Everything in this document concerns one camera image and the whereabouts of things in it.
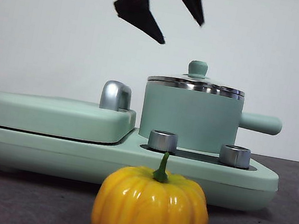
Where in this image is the glass lid with mint knob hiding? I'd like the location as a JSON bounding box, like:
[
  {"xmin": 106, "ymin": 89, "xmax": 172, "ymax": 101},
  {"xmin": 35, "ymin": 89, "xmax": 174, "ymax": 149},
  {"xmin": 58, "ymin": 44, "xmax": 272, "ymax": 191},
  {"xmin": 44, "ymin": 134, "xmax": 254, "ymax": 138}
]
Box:
[{"xmin": 147, "ymin": 52, "xmax": 250, "ymax": 100}]

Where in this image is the yellow pumpkin with green stem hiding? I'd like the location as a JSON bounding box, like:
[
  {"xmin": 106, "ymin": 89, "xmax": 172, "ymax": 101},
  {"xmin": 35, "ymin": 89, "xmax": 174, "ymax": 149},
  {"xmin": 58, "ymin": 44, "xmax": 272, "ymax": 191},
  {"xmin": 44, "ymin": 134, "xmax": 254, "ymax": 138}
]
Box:
[{"xmin": 89, "ymin": 141, "xmax": 220, "ymax": 224}]

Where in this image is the silver control knob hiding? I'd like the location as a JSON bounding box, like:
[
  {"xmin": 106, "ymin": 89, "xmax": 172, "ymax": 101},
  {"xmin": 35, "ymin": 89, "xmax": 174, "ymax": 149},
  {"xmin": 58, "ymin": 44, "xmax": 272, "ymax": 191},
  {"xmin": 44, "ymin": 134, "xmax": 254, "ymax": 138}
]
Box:
[
  {"xmin": 147, "ymin": 129, "xmax": 180, "ymax": 154},
  {"xmin": 218, "ymin": 143, "xmax": 253, "ymax": 169}
]

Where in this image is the mint green griddle cover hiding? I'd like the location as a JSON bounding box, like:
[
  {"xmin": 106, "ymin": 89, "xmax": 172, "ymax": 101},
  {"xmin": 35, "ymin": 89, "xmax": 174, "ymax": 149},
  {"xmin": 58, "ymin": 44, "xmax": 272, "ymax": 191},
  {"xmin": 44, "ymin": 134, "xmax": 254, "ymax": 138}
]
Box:
[{"xmin": 0, "ymin": 85, "xmax": 138, "ymax": 150}]

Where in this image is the mint green breakfast machine base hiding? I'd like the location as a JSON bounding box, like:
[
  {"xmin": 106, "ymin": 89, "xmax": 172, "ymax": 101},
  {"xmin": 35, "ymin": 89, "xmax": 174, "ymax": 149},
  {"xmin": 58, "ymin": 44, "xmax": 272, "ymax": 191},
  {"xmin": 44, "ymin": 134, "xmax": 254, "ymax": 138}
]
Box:
[{"xmin": 0, "ymin": 102, "xmax": 285, "ymax": 219}]

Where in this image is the silver cover handle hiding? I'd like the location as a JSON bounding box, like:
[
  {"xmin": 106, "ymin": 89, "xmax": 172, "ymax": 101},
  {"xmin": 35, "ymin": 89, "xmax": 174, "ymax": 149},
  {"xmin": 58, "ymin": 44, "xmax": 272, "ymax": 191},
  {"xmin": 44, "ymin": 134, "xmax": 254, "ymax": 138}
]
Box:
[{"xmin": 99, "ymin": 78, "xmax": 135, "ymax": 114}]

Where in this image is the mint green pot with handle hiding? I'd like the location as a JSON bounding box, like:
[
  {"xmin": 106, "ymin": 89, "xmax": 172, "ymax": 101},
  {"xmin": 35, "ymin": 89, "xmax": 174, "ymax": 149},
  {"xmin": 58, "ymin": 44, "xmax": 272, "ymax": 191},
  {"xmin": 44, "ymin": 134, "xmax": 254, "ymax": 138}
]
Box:
[{"xmin": 136, "ymin": 78, "xmax": 286, "ymax": 166}]

